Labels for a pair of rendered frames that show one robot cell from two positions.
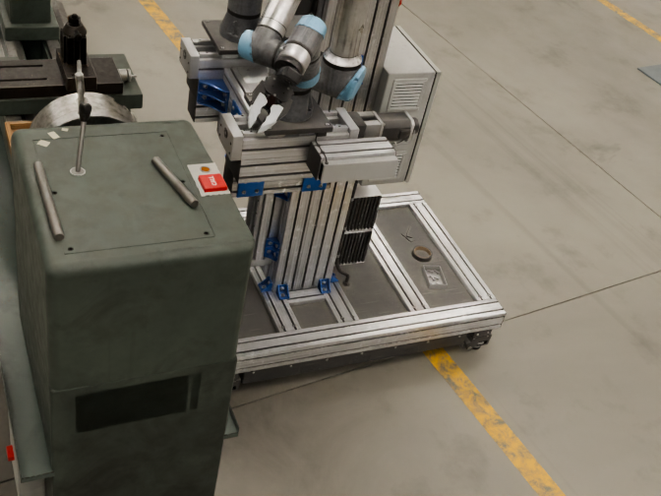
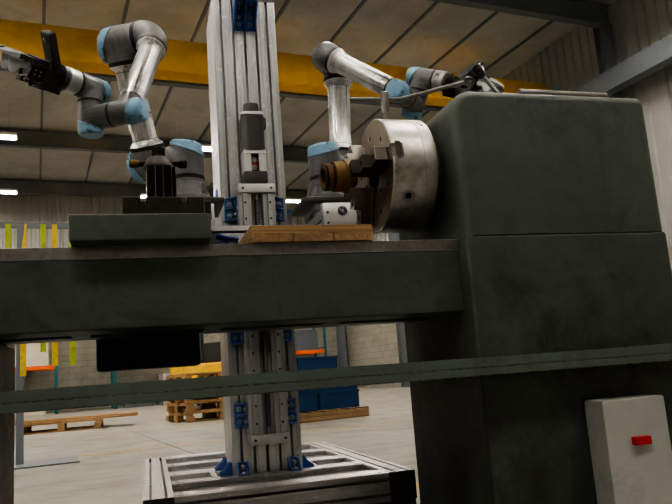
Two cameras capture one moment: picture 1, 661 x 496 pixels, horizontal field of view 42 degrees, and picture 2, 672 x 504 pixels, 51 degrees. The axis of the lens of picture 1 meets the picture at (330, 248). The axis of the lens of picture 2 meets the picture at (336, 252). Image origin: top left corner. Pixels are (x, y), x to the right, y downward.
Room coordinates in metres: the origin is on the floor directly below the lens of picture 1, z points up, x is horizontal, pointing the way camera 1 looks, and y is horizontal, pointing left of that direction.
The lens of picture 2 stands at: (1.70, 2.62, 0.55)
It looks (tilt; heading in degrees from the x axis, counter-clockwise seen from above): 10 degrees up; 285
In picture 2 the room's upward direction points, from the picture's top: 4 degrees counter-clockwise
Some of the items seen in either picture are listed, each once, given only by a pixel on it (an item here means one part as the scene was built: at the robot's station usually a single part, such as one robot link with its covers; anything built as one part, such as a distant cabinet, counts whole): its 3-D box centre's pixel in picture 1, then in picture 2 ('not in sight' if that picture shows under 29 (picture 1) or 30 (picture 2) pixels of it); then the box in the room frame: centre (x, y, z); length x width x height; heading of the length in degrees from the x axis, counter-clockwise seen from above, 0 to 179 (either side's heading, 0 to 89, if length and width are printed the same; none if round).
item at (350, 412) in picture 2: not in sight; (310, 388); (4.53, -6.06, 0.39); 1.20 x 0.80 x 0.79; 47
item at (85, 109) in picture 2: not in sight; (95, 118); (2.90, 0.87, 1.37); 0.11 x 0.08 x 0.11; 2
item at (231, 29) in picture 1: (242, 21); (188, 191); (2.80, 0.48, 1.21); 0.15 x 0.15 x 0.10
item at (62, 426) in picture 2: not in sight; (62, 425); (8.95, -6.98, 0.07); 1.23 x 0.85 x 0.14; 33
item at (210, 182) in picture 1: (212, 183); not in sight; (1.77, 0.33, 1.26); 0.06 x 0.06 x 0.02; 31
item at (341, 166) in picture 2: not in sight; (339, 176); (2.17, 0.83, 1.08); 0.09 x 0.09 x 0.09; 32
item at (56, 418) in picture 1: (117, 396); (541, 400); (1.71, 0.53, 0.43); 0.60 x 0.48 x 0.86; 31
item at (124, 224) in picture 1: (125, 240); (515, 186); (1.71, 0.53, 1.06); 0.59 x 0.48 x 0.39; 31
